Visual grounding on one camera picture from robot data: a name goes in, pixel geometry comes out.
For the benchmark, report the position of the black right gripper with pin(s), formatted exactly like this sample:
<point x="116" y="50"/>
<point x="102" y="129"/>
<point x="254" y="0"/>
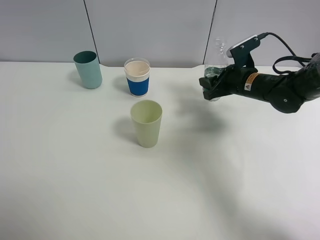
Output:
<point x="231" y="81"/>

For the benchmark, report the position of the clear bottle green label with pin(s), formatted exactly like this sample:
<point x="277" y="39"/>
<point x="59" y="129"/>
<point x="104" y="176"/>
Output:
<point x="215" y="65"/>

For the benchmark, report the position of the light green plastic cup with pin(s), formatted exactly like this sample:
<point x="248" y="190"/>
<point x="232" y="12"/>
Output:
<point x="146" y="116"/>

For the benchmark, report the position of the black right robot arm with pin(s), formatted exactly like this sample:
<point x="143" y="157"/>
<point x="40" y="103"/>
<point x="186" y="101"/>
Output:
<point x="286" y="91"/>

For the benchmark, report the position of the blue sleeved paper cup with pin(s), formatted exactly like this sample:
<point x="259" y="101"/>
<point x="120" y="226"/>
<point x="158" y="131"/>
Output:
<point x="137" y="71"/>

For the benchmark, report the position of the teal plastic cup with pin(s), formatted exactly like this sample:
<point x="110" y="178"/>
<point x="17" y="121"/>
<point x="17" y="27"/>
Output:
<point x="88" y="68"/>

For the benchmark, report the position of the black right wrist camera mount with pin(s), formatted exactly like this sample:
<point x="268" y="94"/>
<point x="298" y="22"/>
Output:
<point x="241" y="52"/>

